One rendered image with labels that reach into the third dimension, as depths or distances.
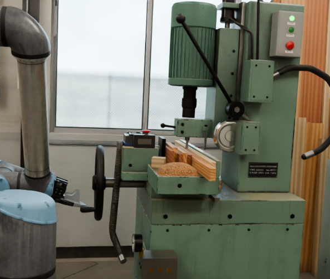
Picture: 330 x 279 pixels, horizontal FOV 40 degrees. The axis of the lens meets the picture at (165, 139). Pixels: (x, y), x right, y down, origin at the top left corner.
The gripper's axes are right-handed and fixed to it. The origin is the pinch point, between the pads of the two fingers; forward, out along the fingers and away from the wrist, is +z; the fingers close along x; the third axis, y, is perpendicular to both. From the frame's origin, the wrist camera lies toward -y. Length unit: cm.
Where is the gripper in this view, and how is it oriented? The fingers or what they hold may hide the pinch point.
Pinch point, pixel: (82, 206)
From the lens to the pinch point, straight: 182.5
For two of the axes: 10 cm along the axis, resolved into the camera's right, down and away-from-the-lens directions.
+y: 3.8, -9.2, -0.6
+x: -1.7, -1.4, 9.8
